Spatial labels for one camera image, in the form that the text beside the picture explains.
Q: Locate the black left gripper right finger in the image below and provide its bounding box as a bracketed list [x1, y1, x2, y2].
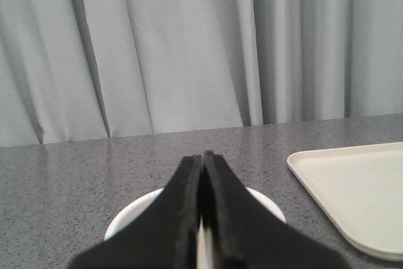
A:
[201, 151, 349, 268]

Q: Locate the white smiley mug black handle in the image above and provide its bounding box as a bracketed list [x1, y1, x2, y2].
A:
[104, 187, 287, 268]

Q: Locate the cream rectangular tray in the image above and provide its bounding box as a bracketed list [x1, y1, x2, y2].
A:
[287, 142, 402, 261]

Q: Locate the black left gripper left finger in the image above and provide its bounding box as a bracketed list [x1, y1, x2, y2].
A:
[70, 155, 202, 268]

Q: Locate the grey curtain backdrop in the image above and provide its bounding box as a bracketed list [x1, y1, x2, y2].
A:
[1, 0, 402, 147]

